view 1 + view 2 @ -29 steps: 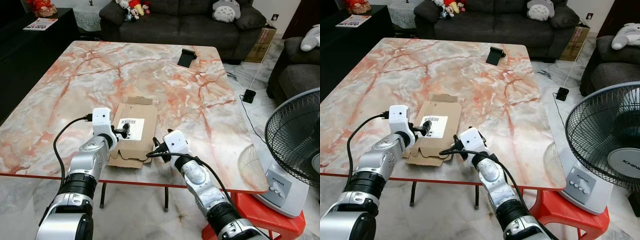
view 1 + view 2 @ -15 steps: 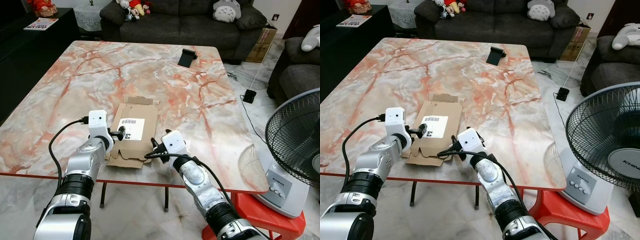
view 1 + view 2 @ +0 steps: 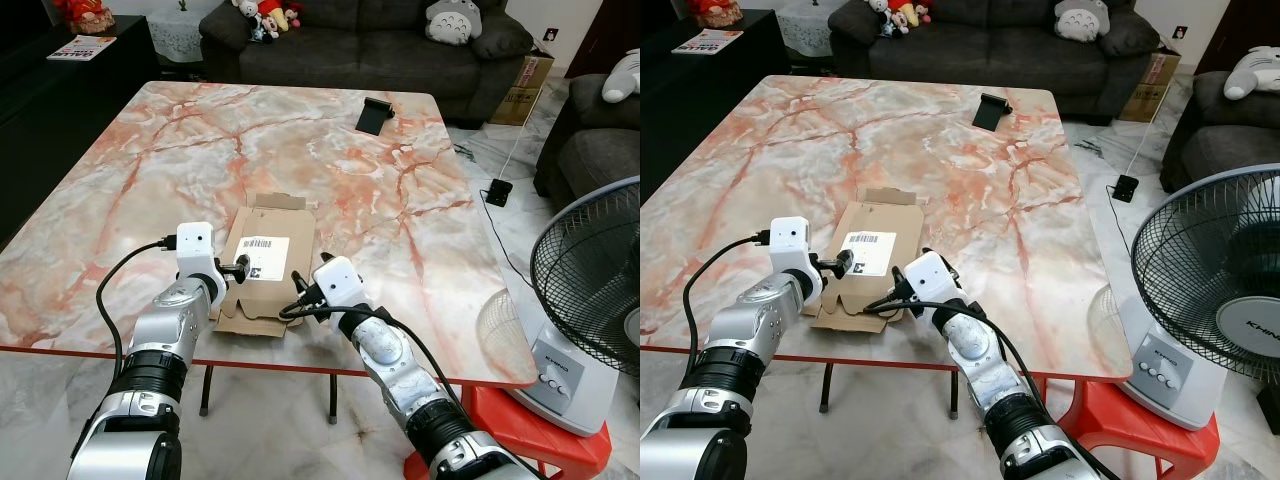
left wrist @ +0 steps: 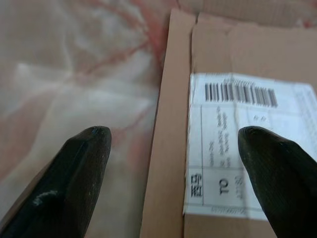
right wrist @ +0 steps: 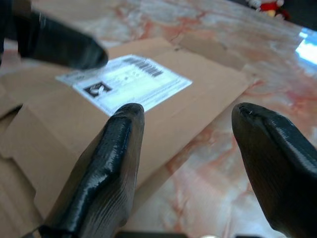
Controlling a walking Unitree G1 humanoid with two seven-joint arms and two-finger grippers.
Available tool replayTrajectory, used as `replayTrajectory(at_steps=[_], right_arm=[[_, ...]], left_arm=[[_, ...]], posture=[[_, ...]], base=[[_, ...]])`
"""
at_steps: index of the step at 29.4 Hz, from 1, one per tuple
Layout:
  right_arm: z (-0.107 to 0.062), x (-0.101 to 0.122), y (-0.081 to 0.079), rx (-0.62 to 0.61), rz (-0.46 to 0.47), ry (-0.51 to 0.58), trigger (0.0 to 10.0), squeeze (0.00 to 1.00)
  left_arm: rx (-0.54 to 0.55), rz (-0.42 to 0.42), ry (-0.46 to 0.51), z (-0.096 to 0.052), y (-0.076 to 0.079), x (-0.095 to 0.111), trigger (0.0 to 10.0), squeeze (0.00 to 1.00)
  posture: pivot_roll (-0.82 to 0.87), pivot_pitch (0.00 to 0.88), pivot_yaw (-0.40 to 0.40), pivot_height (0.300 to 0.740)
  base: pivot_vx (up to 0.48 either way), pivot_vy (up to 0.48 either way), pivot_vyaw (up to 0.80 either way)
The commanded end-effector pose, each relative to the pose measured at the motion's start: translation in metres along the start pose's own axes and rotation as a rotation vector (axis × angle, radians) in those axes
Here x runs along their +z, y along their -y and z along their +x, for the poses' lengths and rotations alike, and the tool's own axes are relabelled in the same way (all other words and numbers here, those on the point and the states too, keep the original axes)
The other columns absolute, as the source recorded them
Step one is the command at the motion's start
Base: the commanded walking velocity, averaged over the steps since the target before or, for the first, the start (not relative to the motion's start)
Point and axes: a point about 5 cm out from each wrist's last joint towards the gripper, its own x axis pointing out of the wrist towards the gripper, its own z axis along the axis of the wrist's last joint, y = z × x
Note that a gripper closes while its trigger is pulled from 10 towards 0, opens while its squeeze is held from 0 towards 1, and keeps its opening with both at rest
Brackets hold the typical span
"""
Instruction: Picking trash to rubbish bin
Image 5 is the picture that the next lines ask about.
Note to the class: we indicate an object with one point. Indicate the red and white plush toy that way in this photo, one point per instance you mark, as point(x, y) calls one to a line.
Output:
point(268, 7)

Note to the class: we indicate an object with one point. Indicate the flattened brown cardboard box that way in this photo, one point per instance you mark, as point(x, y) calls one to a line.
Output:
point(62, 129)

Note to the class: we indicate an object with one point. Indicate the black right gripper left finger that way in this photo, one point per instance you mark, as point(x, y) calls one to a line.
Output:
point(109, 158)

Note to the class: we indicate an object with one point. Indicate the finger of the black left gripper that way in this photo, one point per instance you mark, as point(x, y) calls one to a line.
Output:
point(62, 44)

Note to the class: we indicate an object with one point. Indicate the white shipping label with barcode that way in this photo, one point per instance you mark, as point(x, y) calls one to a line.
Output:
point(138, 84)

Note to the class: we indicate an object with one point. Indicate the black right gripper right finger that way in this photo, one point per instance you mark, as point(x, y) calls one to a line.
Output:
point(282, 158)

